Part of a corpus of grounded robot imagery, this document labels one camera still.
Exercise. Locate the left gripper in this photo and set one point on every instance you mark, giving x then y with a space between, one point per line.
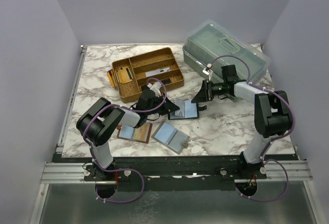
168 106

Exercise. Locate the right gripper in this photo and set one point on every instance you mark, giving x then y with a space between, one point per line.
205 93

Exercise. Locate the black card holder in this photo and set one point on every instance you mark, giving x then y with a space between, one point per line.
187 110

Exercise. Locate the silver card with stripe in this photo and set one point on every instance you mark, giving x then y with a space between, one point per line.
165 69

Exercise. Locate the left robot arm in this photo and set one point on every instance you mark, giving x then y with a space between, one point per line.
99 122

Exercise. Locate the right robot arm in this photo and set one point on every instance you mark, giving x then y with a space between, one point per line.
273 118

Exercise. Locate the black VIP card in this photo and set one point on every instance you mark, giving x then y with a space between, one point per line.
165 82

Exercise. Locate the grey card holder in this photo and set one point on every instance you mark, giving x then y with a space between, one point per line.
171 137

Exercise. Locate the brown card holder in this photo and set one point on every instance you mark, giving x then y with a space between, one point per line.
141 134

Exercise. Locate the gold cards beside tray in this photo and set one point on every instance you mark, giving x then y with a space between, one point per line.
111 79

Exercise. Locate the woven rattan divider tray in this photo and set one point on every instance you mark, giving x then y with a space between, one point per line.
140 64

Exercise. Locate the green clear-lid storage box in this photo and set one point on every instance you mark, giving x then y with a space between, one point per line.
210 43

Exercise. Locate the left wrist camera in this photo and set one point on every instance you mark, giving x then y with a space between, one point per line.
155 87

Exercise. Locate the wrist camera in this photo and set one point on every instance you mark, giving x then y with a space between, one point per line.
208 71
155 87

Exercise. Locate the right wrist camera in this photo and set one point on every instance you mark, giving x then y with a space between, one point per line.
208 71

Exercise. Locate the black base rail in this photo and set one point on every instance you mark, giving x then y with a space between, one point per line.
182 173

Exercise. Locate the aluminium frame rail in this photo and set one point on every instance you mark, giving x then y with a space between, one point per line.
62 173

